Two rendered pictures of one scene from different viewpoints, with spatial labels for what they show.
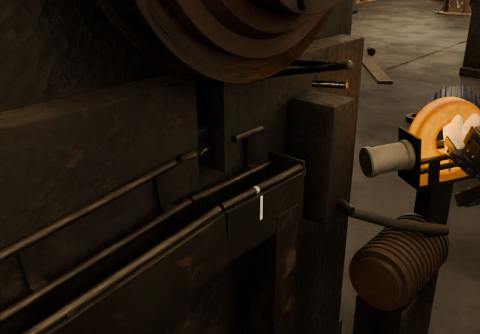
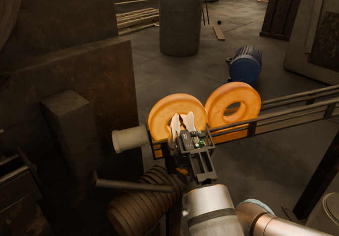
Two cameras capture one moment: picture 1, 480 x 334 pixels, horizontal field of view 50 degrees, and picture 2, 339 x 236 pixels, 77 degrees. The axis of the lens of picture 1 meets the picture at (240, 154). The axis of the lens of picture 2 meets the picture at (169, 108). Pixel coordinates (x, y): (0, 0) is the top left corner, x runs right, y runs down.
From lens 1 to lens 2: 0.64 m
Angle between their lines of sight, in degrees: 12
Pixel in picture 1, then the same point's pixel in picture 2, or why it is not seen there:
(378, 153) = (120, 138)
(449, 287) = (220, 166)
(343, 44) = (104, 48)
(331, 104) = (57, 112)
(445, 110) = (170, 106)
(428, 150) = (161, 133)
